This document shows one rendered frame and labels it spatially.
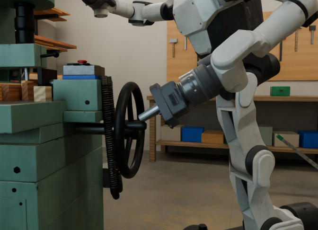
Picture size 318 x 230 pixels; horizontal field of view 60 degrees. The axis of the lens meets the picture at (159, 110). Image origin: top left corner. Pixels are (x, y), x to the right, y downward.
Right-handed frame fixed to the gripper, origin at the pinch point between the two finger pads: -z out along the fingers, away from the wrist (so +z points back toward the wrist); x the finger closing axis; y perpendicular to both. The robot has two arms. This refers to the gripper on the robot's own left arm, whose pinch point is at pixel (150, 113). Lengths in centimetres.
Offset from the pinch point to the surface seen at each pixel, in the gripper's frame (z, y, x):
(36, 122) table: -22.5, 13.7, 7.6
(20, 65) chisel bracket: -29.1, 2.5, 33.0
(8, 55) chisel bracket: -30.9, 3.8, 37.3
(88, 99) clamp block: -14.2, 0.0, 12.5
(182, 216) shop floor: -44, -142, -37
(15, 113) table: -21.1, 21.4, 7.9
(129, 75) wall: -72, -310, 166
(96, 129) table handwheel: -18.7, -7.1, 6.2
